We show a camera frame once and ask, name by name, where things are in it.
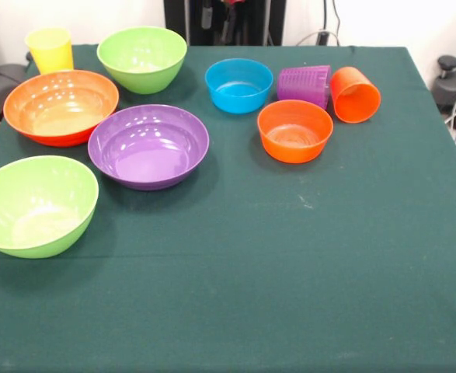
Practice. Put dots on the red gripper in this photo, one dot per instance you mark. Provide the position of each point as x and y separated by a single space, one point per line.
234 1

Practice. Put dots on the blue plastic bowl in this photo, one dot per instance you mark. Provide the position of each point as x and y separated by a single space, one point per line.
237 97

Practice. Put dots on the purple plastic cup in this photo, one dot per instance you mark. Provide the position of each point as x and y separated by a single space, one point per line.
303 85

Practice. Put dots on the small orange plastic bowl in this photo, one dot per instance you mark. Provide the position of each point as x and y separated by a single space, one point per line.
295 136

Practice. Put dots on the orange plastic cup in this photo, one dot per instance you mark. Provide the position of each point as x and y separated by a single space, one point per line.
354 97

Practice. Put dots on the lime green plastic bowl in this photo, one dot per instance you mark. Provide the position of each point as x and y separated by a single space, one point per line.
142 75
37 210

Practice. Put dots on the black clamp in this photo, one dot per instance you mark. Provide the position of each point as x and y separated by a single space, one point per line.
322 39

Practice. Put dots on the purple plastic bowl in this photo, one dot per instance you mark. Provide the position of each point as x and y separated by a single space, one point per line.
147 155

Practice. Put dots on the yellow plastic cup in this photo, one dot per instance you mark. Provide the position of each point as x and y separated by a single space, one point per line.
53 54

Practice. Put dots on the wide orange plastic bowl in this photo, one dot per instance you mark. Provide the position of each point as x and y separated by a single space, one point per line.
56 112

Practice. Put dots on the black office chair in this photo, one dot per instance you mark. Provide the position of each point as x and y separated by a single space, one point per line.
2 83

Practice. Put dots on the black stand with knob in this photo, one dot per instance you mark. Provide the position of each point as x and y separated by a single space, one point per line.
451 83

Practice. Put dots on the dark green tablecloth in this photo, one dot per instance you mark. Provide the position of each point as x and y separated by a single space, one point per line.
251 272

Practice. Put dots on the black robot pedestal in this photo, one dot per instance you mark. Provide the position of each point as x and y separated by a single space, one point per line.
258 23

